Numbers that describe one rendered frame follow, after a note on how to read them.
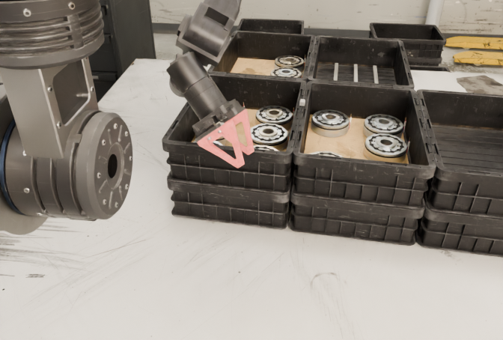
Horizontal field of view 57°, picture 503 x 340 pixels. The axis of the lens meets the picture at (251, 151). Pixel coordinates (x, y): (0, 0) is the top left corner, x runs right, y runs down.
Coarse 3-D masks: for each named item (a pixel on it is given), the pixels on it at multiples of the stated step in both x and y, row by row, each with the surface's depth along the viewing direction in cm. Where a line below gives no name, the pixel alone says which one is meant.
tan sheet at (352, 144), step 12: (360, 120) 133; (312, 132) 127; (348, 132) 127; (360, 132) 127; (312, 144) 122; (324, 144) 122; (336, 144) 122; (348, 144) 122; (360, 144) 122; (348, 156) 117; (360, 156) 117
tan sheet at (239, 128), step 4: (248, 112) 137; (252, 112) 137; (252, 116) 135; (252, 120) 133; (240, 124) 131; (252, 124) 131; (236, 128) 129; (240, 128) 129; (240, 132) 127; (244, 132) 127; (240, 136) 125; (244, 136) 125; (192, 140) 124; (240, 140) 124; (244, 140) 124; (244, 144) 122
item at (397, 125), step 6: (366, 120) 126; (372, 120) 126; (396, 120) 126; (366, 126) 124; (372, 126) 124; (378, 126) 123; (396, 126) 123; (402, 126) 123; (378, 132) 121; (384, 132) 121; (390, 132) 121; (396, 132) 121
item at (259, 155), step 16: (256, 80) 133; (272, 80) 132; (288, 80) 132; (176, 128) 110; (176, 144) 103; (192, 144) 103; (288, 144) 103; (256, 160) 101; (272, 160) 101; (288, 160) 100
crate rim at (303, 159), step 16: (304, 96) 123; (416, 96) 123; (304, 112) 118; (416, 112) 116; (304, 160) 99; (320, 160) 98; (336, 160) 98; (352, 160) 98; (368, 160) 98; (432, 160) 98; (416, 176) 96; (432, 176) 96
